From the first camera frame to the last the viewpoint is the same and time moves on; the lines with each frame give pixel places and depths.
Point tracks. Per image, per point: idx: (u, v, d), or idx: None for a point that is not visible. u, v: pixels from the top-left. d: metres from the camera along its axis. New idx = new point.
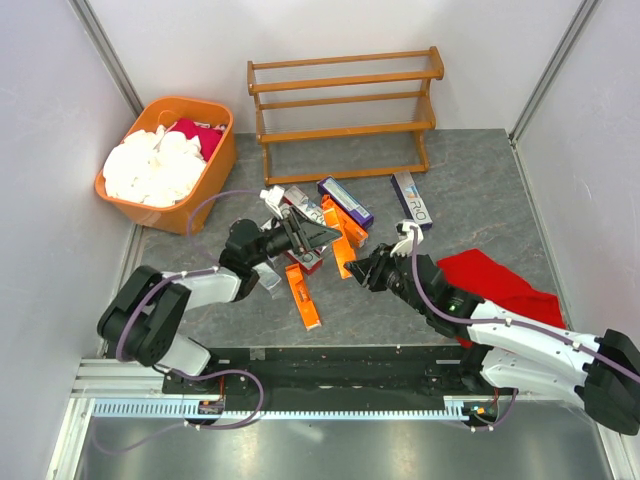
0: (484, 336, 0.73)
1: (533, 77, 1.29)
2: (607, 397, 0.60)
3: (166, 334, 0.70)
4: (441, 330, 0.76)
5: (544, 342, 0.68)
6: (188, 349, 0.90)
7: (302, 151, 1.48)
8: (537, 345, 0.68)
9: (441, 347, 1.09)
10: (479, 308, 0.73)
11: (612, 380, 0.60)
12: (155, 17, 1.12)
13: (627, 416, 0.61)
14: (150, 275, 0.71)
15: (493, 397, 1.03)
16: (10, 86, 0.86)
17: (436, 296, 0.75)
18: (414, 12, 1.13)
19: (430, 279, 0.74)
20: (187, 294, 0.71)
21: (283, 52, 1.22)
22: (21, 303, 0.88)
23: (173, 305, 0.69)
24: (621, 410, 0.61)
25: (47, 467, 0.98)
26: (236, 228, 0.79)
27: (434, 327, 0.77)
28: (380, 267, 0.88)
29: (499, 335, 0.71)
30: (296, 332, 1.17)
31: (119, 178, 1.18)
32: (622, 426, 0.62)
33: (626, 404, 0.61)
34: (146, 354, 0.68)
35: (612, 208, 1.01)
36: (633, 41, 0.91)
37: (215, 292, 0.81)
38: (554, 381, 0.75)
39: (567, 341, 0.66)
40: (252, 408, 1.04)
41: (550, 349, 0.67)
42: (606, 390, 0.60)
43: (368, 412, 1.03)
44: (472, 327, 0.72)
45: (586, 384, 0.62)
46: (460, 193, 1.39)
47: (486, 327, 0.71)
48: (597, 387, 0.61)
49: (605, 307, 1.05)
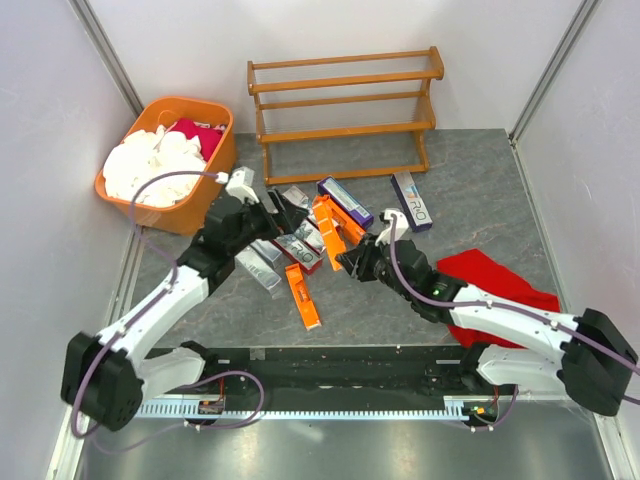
0: (466, 319, 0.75)
1: (533, 78, 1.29)
2: (584, 374, 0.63)
3: (122, 403, 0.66)
4: (426, 315, 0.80)
5: (523, 322, 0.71)
6: (176, 367, 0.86)
7: (302, 151, 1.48)
8: (515, 325, 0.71)
9: (441, 348, 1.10)
10: (461, 292, 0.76)
11: (589, 358, 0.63)
12: (155, 17, 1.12)
13: (603, 395, 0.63)
14: (86, 345, 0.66)
15: (493, 397, 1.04)
16: (10, 86, 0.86)
17: (419, 279, 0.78)
18: (414, 11, 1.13)
19: (413, 262, 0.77)
20: (125, 363, 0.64)
21: (283, 52, 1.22)
22: (21, 303, 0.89)
23: (112, 382, 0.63)
24: (597, 388, 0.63)
25: (48, 466, 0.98)
26: (218, 203, 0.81)
27: (417, 310, 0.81)
28: (366, 257, 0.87)
29: (481, 316, 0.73)
30: (297, 332, 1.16)
31: (119, 178, 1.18)
32: (601, 406, 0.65)
33: (602, 382, 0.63)
34: (111, 424, 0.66)
35: (612, 208, 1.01)
36: (634, 41, 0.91)
37: (174, 314, 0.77)
38: (540, 368, 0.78)
39: (545, 321, 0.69)
40: (253, 408, 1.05)
41: (530, 329, 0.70)
42: (582, 366, 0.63)
43: (368, 412, 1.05)
44: (455, 310, 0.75)
45: (564, 362, 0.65)
46: (460, 193, 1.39)
47: (468, 309, 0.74)
48: (574, 365, 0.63)
49: (605, 308, 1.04)
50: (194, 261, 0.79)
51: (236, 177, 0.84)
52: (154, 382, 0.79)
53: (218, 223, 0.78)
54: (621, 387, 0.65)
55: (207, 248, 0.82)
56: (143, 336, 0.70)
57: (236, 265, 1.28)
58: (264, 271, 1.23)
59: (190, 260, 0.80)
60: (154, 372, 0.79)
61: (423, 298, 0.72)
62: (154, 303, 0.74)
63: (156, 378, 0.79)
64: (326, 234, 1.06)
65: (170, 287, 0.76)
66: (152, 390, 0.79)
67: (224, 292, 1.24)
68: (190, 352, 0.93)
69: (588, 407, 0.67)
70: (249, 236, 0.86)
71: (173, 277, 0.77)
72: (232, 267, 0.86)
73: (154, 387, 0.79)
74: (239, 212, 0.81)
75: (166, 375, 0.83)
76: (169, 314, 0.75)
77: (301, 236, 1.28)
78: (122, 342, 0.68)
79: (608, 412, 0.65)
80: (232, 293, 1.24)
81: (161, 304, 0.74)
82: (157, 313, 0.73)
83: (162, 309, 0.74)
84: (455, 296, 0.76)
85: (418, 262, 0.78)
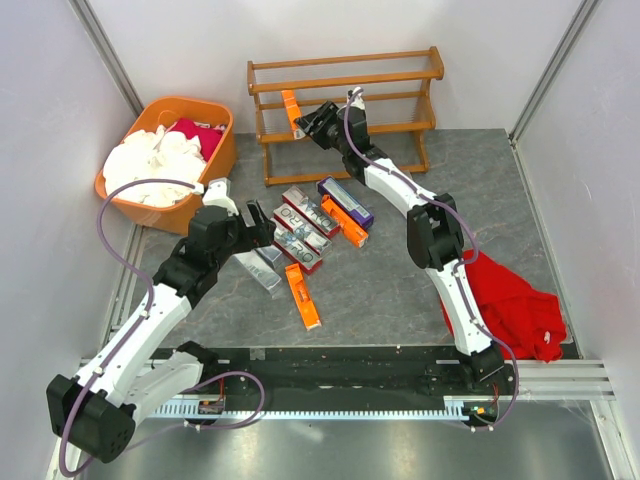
0: (372, 179, 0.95)
1: (532, 78, 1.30)
2: (415, 227, 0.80)
3: (112, 438, 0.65)
4: (349, 169, 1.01)
5: (401, 186, 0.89)
6: (173, 380, 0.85)
7: (302, 151, 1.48)
8: (397, 185, 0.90)
9: (440, 348, 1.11)
10: (381, 160, 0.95)
11: (424, 218, 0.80)
12: (154, 16, 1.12)
13: (425, 247, 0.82)
14: (63, 395, 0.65)
15: (493, 397, 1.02)
16: (9, 85, 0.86)
17: (357, 139, 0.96)
18: (414, 12, 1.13)
19: (355, 123, 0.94)
20: (105, 404, 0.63)
21: (284, 52, 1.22)
22: (21, 303, 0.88)
23: (95, 422, 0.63)
24: (422, 241, 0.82)
25: (48, 467, 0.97)
26: (202, 211, 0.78)
27: (346, 164, 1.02)
28: (324, 121, 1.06)
29: (380, 179, 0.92)
30: (296, 332, 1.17)
31: (117, 179, 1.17)
32: (419, 254, 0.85)
33: (428, 239, 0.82)
34: (105, 457, 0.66)
35: (612, 208, 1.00)
36: (633, 42, 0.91)
37: (155, 339, 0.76)
38: (448, 284, 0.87)
39: (413, 189, 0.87)
40: (253, 408, 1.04)
41: (402, 192, 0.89)
42: (416, 221, 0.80)
43: (369, 412, 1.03)
44: (367, 170, 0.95)
45: (407, 216, 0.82)
46: (460, 193, 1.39)
47: (375, 172, 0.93)
48: (413, 219, 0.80)
49: (606, 308, 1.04)
50: (174, 274, 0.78)
51: (216, 187, 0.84)
52: (149, 401, 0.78)
53: (202, 233, 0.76)
54: (446, 251, 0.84)
55: (188, 258, 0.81)
56: (121, 372, 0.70)
57: (237, 265, 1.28)
58: (264, 271, 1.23)
59: (169, 272, 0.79)
60: (147, 391, 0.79)
61: (346, 149, 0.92)
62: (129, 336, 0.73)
63: (150, 396, 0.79)
64: (288, 106, 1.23)
65: (146, 313, 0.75)
66: (148, 409, 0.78)
67: (225, 292, 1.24)
68: (186, 358, 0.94)
69: (413, 254, 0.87)
70: (229, 247, 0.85)
71: (148, 300, 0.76)
72: (214, 278, 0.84)
73: (150, 406, 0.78)
74: (225, 221, 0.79)
75: (163, 390, 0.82)
76: (149, 341, 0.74)
77: (300, 236, 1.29)
78: (101, 382, 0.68)
79: (425, 262, 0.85)
80: (232, 293, 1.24)
81: (138, 334, 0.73)
82: (134, 345, 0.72)
83: (142, 338, 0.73)
84: (376, 159, 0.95)
85: (360, 125, 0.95)
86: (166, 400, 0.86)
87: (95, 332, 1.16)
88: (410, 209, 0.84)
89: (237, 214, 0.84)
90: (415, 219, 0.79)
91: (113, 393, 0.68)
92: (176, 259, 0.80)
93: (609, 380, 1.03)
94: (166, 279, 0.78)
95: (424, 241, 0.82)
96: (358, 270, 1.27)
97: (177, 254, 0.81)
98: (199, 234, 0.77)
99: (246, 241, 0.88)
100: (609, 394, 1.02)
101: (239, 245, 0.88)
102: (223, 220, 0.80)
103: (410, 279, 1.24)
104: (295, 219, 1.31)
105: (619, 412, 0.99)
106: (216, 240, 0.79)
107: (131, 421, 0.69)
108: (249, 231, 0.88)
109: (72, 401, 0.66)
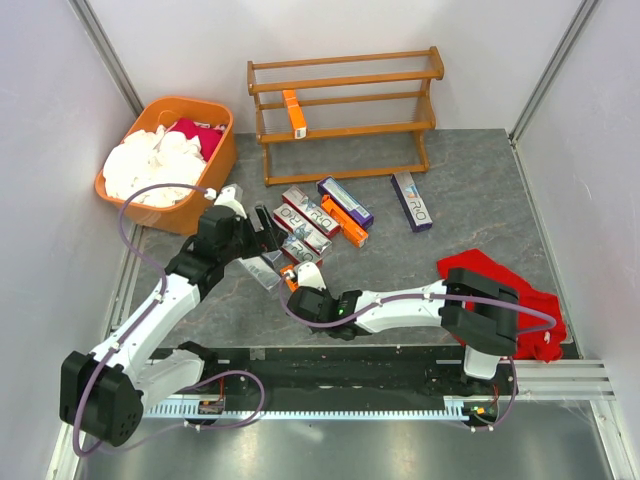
0: (371, 323, 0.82)
1: (532, 79, 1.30)
2: (464, 329, 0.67)
3: (122, 418, 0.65)
4: (343, 334, 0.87)
5: (411, 302, 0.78)
6: (176, 373, 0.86)
7: (301, 151, 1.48)
8: (401, 309, 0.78)
9: (440, 347, 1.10)
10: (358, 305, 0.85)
11: (463, 312, 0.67)
12: (153, 16, 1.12)
13: (495, 337, 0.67)
14: (80, 369, 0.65)
15: (493, 397, 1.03)
16: (10, 86, 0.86)
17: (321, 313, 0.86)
18: (414, 12, 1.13)
19: (302, 302, 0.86)
20: (122, 379, 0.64)
21: (284, 52, 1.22)
22: (21, 303, 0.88)
23: (111, 398, 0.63)
24: (484, 332, 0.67)
25: (48, 466, 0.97)
26: (211, 209, 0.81)
27: (337, 333, 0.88)
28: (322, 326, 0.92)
29: (378, 315, 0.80)
30: (297, 332, 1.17)
31: (118, 178, 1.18)
32: (501, 348, 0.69)
33: (490, 326, 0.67)
34: (114, 439, 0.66)
35: (613, 207, 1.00)
36: (633, 42, 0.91)
37: (167, 324, 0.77)
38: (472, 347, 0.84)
39: (419, 295, 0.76)
40: (253, 408, 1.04)
41: (414, 308, 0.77)
42: (460, 324, 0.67)
43: (368, 412, 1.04)
44: (359, 321, 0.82)
45: (448, 325, 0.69)
46: (460, 193, 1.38)
47: (367, 314, 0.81)
48: (454, 325, 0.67)
49: (605, 309, 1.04)
50: (184, 267, 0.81)
51: (226, 192, 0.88)
52: (155, 389, 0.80)
53: (211, 230, 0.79)
54: (513, 323, 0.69)
55: (198, 254, 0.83)
56: (137, 349, 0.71)
57: (237, 264, 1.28)
58: (264, 271, 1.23)
59: (179, 265, 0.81)
60: (153, 381, 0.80)
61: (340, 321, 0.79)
62: (144, 317, 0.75)
63: (156, 386, 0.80)
64: (289, 106, 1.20)
65: (160, 297, 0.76)
66: (153, 398, 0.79)
67: (224, 292, 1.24)
68: (187, 354, 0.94)
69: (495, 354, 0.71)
70: (237, 248, 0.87)
71: (162, 287, 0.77)
72: (220, 275, 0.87)
73: (156, 394, 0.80)
74: (233, 220, 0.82)
75: (168, 381, 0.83)
76: (161, 324, 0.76)
77: (300, 236, 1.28)
78: (117, 357, 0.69)
79: (510, 350, 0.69)
80: (232, 293, 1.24)
81: (153, 316, 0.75)
82: (149, 326, 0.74)
83: (154, 320, 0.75)
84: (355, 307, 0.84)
85: (309, 300, 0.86)
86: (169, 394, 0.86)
87: (95, 332, 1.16)
88: (445, 316, 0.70)
89: (245, 218, 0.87)
90: (455, 323, 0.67)
91: (129, 369, 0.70)
92: (186, 255, 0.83)
93: (609, 380, 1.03)
94: (176, 270, 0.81)
95: (489, 331, 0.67)
96: (358, 270, 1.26)
97: (186, 250, 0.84)
98: (208, 231, 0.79)
99: (256, 246, 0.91)
100: (609, 394, 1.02)
101: (248, 251, 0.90)
102: (232, 220, 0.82)
103: (410, 279, 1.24)
104: (295, 219, 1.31)
105: (618, 412, 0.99)
106: (224, 237, 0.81)
107: (139, 406, 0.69)
108: (258, 236, 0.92)
109: (86, 377, 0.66)
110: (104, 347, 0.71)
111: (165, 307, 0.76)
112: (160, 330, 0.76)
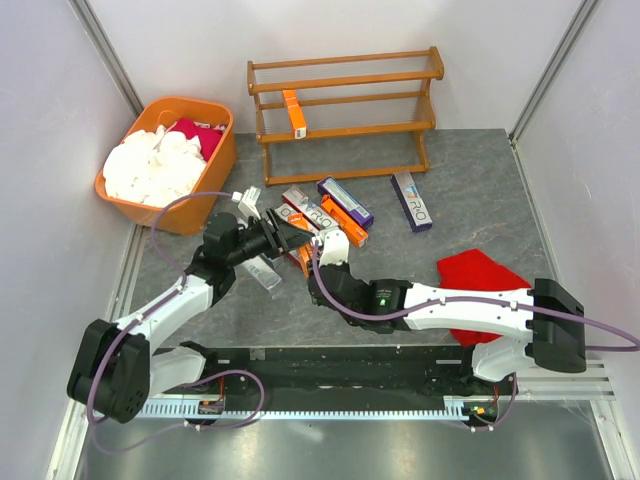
0: (421, 321, 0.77)
1: (532, 79, 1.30)
2: (555, 347, 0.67)
3: (132, 392, 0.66)
4: (382, 329, 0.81)
5: (486, 309, 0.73)
6: (179, 366, 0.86)
7: (301, 151, 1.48)
8: (474, 311, 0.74)
9: (440, 347, 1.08)
10: (408, 298, 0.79)
11: (555, 330, 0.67)
12: (152, 16, 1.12)
13: (573, 357, 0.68)
14: (104, 333, 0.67)
15: (493, 397, 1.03)
16: (10, 86, 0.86)
17: (350, 299, 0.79)
18: (414, 12, 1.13)
19: (338, 286, 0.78)
20: (143, 349, 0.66)
21: (283, 52, 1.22)
22: (19, 303, 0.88)
23: (129, 366, 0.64)
24: (569, 353, 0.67)
25: (48, 466, 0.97)
26: (213, 221, 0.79)
27: (375, 328, 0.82)
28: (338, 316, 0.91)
29: (437, 315, 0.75)
30: (297, 332, 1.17)
31: (118, 178, 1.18)
32: (573, 366, 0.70)
33: (572, 345, 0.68)
34: (120, 414, 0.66)
35: (612, 208, 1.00)
36: (633, 42, 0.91)
37: (183, 314, 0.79)
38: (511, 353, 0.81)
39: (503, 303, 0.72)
40: (253, 408, 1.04)
41: (491, 315, 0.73)
42: (553, 342, 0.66)
43: (368, 412, 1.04)
44: (410, 317, 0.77)
45: (536, 341, 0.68)
46: (460, 193, 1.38)
47: (423, 312, 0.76)
48: (546, 342, 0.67)
49: (604, 309, 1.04)
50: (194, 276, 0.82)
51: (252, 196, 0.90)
52: (159, 378, 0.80)
53: (214, 243, 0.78)
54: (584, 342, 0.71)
55: (206, 262, 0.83)
56: (157, 325, 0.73)
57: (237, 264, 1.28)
58: (264, 271, 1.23)
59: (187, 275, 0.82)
60: (158, 367, 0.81)
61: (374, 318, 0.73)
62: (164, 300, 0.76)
63: (160, 374, 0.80)
64: (289, 106, 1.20)
65: (180, 288, 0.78)
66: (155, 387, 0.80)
67: None
68: (188, 350, 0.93)
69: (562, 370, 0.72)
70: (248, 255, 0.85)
71: (183, 280, 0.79)
72: (228, 279, 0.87)
73: (158, 382, 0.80)
74: (235, 229, 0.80)
75: (170, 374, 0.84)
76: (178, 313, 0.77)
77: None
78: (140, 327, 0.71)
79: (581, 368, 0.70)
80: (232, 293, 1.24)
81: (171, 302, 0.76)
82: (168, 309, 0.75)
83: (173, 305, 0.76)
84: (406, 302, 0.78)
85: (345, 283, 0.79)
86: (175, 385, 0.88)
87: None
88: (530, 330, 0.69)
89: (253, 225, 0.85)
90: (549, 340, 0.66)
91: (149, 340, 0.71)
92: (196, 263, 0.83)
93: (609, 380, 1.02)
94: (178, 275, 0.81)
95: (571, 350, 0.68)
96: (358, 270, 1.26)
97: (196, 259, 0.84)
98: (212, 243, 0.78)
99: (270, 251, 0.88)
100: (608, 394, 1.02)
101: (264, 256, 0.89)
102: (234, 230, 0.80)
103: (410, 279, 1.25)
104: None
105: (619, 412, 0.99)
106: (228, 247, 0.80)
107: (147, 386, 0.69)
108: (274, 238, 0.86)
109: (107, 343, 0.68)
110: (127, 318, 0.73)
111: (184, 297, 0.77)
112: (176, 317, 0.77)
